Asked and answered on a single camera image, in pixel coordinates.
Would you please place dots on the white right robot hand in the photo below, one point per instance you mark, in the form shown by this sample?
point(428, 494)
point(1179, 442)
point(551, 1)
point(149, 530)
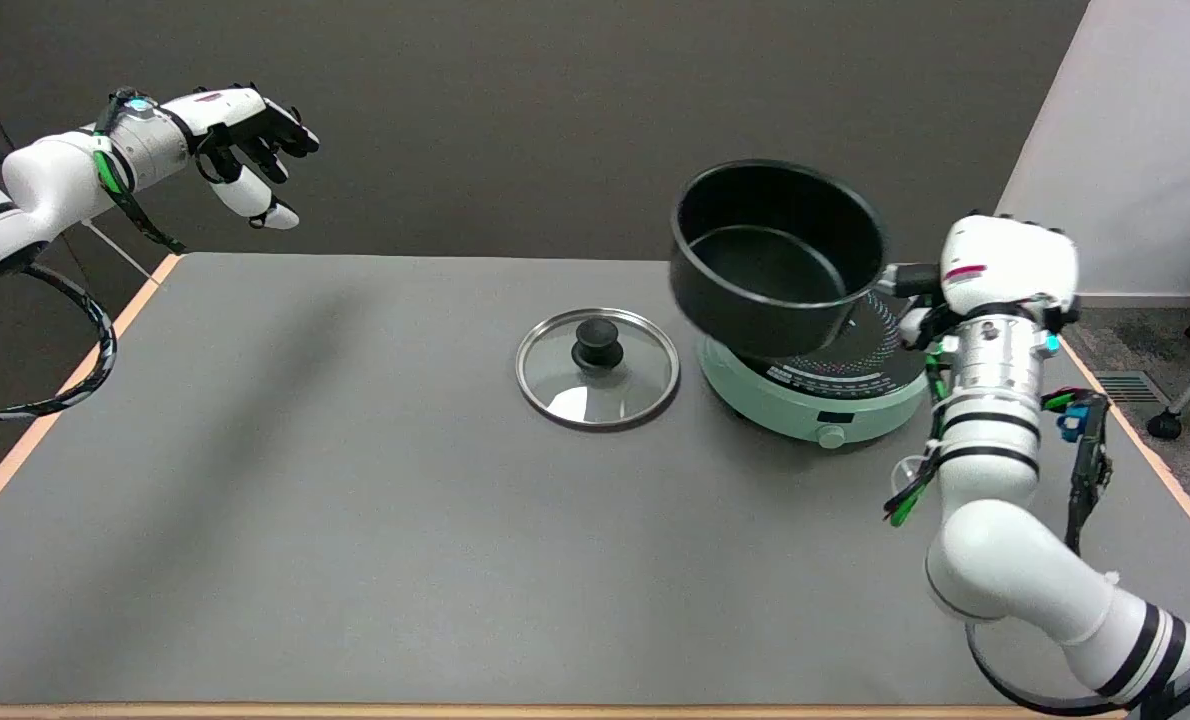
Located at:
point(1010, 265)

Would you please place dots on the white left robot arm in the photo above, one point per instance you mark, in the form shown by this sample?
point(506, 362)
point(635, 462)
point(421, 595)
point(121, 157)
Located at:
point(50, 185)

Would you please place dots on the metal floor vent grille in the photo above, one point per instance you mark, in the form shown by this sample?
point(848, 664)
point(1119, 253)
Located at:
point(1133, 387)

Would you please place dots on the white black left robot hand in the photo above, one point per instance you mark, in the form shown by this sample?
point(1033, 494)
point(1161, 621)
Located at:
point(245, 125)

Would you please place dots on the glass lid with black knob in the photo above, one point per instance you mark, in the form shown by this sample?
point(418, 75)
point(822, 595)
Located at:
point(635, 385)

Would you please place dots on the green round induction cooker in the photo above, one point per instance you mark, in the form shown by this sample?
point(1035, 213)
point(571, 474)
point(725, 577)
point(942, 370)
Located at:
point(815, 412)

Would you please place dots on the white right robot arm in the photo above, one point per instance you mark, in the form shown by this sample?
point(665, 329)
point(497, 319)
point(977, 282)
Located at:
point(995, 470)

